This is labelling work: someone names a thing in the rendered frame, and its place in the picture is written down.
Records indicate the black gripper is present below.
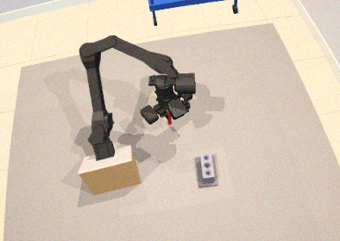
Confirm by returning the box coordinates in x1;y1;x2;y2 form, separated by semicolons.
140;90;192;124

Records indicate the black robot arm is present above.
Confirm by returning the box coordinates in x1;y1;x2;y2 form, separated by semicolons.
79;35;196;161

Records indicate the red peg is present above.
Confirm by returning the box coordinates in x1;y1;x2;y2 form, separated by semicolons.
167;110;172;125

